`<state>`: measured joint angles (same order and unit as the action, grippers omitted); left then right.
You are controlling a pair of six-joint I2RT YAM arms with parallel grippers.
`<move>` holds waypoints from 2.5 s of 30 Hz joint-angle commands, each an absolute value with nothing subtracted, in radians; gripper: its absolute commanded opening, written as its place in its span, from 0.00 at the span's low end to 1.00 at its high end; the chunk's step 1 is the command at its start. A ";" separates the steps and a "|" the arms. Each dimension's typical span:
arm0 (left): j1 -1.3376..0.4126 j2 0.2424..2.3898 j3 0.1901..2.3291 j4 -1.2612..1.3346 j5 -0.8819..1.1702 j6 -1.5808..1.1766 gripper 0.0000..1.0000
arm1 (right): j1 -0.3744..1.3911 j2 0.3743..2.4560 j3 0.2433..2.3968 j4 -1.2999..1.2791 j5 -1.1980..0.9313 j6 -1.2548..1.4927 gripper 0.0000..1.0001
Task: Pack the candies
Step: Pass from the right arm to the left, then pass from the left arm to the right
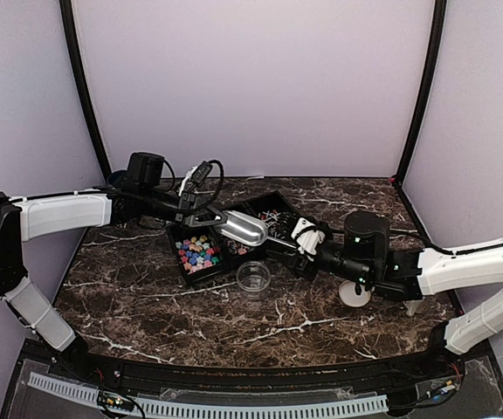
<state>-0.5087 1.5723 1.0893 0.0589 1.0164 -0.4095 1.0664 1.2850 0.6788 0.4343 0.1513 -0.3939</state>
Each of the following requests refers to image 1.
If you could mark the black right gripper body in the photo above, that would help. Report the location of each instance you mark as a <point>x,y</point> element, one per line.
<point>360,270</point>

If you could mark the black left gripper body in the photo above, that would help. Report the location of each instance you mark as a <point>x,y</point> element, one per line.
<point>186,200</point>

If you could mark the metal candy scoop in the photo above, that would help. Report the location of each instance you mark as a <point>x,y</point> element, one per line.
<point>248,230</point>

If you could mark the black three-compartment candy tray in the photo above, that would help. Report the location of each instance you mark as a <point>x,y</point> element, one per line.
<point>202,253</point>

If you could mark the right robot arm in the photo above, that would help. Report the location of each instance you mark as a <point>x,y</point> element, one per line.
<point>414,275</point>

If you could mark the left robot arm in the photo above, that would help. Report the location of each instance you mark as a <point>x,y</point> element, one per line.
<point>30,227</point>

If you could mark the white round lid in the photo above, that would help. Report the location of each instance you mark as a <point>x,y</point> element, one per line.
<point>350,298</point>

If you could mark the clear plastic cup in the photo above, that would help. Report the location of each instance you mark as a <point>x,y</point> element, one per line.
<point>253,278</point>

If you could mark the white ceramic mug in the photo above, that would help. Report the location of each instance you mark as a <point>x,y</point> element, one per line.
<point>412,306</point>

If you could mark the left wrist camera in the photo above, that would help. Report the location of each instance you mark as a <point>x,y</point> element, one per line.
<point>195,177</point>

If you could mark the white slotted cable duct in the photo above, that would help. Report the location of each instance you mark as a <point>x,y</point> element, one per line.
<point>199,404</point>

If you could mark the black frame post left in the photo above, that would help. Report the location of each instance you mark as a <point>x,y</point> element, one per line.
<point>82,87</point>

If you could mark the black frame post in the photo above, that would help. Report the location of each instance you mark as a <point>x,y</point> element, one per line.
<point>82,87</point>
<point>424,92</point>

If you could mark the black frame post right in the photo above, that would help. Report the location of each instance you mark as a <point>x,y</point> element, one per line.
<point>424,92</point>

